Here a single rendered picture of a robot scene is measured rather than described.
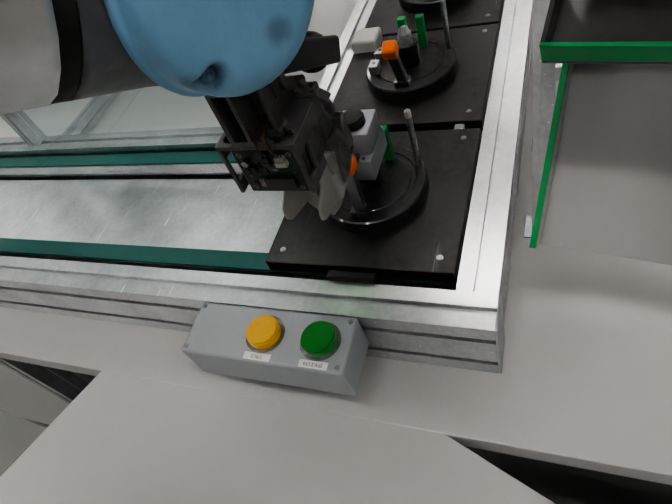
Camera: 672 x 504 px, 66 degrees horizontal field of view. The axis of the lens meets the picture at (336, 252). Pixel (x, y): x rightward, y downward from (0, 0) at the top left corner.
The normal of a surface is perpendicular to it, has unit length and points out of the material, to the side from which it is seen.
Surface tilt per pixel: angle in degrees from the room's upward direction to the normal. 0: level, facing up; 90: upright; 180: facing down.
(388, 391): 0
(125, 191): 0
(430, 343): 90
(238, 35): 88
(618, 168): 45
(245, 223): 0
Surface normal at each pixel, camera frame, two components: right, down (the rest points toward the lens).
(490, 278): -0.28, -0.61
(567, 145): -0.50, 0.12
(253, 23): 0.72, 0.35
